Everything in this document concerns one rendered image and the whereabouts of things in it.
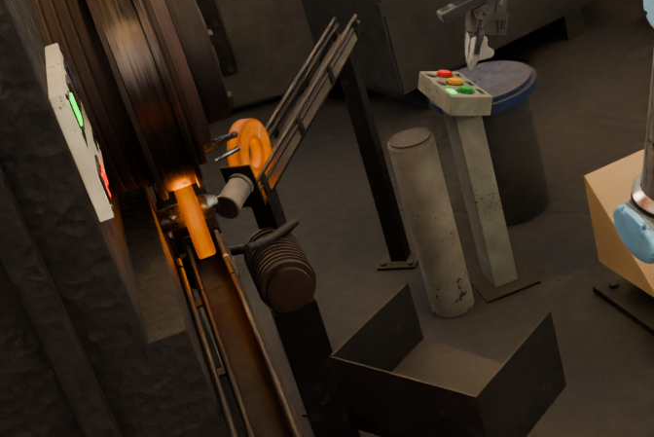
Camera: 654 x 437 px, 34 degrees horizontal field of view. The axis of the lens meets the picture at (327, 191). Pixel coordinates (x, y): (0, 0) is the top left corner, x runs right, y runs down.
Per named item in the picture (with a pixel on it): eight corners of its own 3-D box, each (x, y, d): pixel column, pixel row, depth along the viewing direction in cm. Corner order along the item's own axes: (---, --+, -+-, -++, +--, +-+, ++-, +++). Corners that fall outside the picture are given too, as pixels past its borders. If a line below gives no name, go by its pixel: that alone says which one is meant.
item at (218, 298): (206, 314, 192) (205, 310, 192) (192, 269, 209) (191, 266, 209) (245, 300, 193) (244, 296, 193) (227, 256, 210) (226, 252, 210)
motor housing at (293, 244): (319, 465, 248) (252, 275, 225) (298, 414, 268) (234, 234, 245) (371, 445, 250) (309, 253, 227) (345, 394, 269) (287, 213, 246)
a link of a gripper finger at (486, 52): (493, 73, 262) (498, 36, 258) (471, 73, 260) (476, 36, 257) (489, 70, 265) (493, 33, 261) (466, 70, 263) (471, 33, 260)
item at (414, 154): (441, 323, 286) (395, 153, 263) (425, 303, 296) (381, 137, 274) (481, 308, 287) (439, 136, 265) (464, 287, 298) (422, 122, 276)
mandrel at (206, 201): (127, 237, 188) (121, 218, 190) (133, 250, 191) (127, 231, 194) (219, 203, 190) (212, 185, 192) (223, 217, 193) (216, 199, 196)
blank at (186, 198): (163, 163, 190) (180, 157, 190) (179, 206, 203) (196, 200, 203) (189, 233, 182) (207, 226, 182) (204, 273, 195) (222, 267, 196)
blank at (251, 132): (254, 200, 243) (267, 199, 242) (221, 170, 230) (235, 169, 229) (264, 138, 249) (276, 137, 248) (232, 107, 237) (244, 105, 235)
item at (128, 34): (156, 173, 153) (49, -118, 159) (176, 215, 200) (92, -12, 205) (199, 158, 154) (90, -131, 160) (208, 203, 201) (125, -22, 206)
